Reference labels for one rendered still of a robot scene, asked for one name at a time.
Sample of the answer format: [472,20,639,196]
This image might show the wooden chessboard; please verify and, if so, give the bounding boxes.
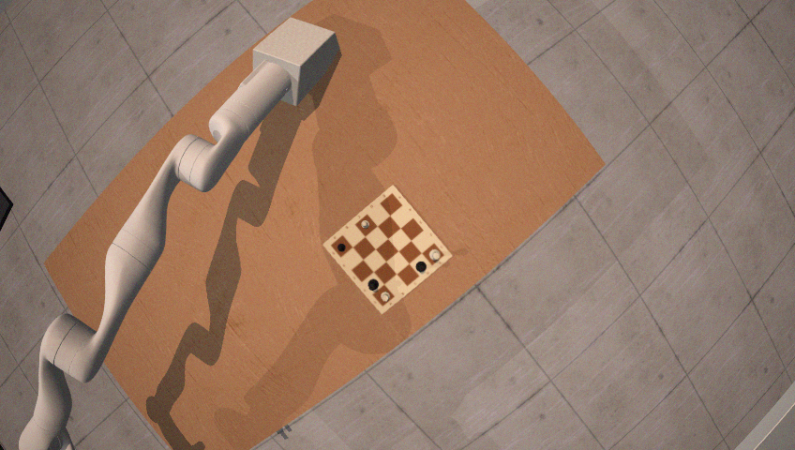
[323,185,453,314]

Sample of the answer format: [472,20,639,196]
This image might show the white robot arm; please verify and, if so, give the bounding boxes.
[19,60,292,450]

